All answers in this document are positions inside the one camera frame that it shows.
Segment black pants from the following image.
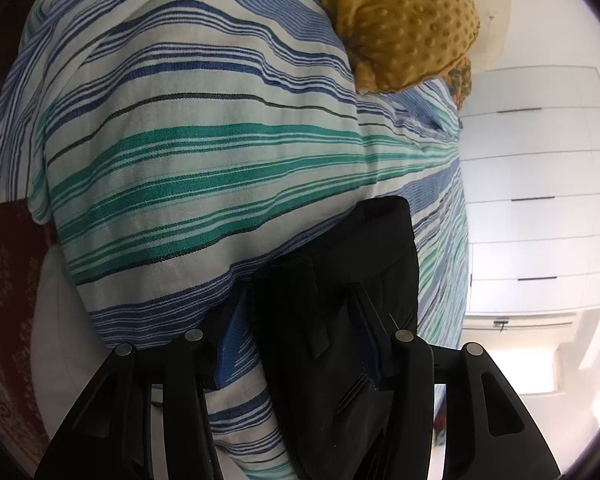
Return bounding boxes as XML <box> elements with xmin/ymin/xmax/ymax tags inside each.
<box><xmin>252</xmin><ymin>195</ymin><xmax>421</xmax><ymax>480</ymax></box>

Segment blue green striped bedspread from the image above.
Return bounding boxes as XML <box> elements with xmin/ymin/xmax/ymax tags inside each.
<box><xmin>0</xmin><ymin>0</ymin><xmax>473</xmax><ymax>480</ymax></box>

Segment red patterned rug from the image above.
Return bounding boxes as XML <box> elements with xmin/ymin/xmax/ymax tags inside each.
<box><xmin>0</xmin><ymin>95</ymin><xmax>52</xmax><ymax>461</ymax></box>

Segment orange floral blanket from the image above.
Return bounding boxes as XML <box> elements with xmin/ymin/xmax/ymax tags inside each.
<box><xmin>442</xmin><ymin>57</ymin><xmax>474</xmax><ymax>111</ymax></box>

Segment white door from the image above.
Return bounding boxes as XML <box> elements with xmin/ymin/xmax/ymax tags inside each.
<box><xmin>462</xmin><ymin>310</ymin><xmax>588</xmax><ymax>352</ymax></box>

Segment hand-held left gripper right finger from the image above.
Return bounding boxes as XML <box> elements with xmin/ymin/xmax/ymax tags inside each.
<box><xmin>351</xmin><ymin>283</ymin><xmax>562</xmax><ymax>480</ymax></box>

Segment mustard dotted pillow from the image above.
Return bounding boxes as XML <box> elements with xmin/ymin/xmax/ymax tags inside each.
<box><xmin>292</xmin><ymin>0</ymin><xmax>482</xmax><ymax>94</ymax></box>

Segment cream padded headboard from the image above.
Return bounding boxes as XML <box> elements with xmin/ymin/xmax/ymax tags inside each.
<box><xmin>432</xmin><ymin>0</ymin><xmax>520</xmax><ymax>73</ymax></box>

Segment white wardrobe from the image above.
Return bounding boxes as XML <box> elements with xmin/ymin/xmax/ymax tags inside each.
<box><xmin>457</xmin><ymin>65</ymin><xmax>600</xmax><ymax>318</ymax></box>

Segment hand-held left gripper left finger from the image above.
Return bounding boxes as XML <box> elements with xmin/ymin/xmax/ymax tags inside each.
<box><xmin>34</xmin><ymin>301</ymin><xmax>260</xmax><ymax>480</ymax></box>

